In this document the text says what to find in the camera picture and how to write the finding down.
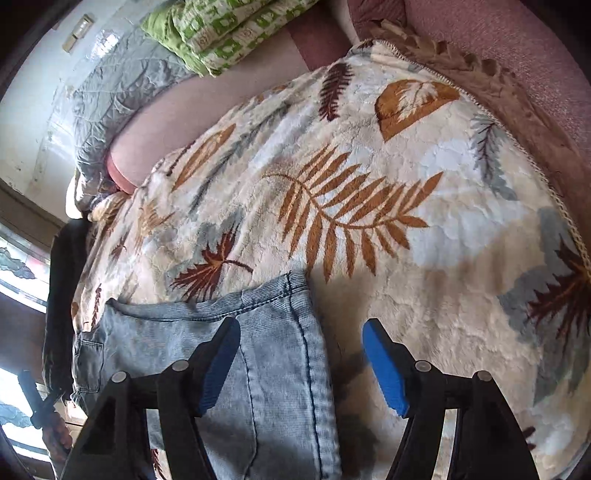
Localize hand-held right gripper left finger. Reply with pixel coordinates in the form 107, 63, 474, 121
60, 316, 243, 480

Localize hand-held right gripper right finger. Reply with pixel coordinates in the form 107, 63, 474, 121
362, 318, 541, 480

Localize green patterned cloth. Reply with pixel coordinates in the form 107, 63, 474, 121
141, 0, 324, 77

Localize grey quilted pillow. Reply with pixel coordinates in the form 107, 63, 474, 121
58, 34, 197, 210

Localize leaf print fleece blanket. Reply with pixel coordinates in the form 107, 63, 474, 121
69, 39, 591, 480

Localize black cloth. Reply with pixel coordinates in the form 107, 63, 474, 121
41, 219, 93, 402

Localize pink sofa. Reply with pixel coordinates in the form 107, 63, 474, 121
106, 0, 591, 195

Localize person's left hand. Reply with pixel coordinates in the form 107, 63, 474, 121
41, 413, 75, 462

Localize blue denim pants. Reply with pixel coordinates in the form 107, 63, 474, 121
71, 271, 342, 480

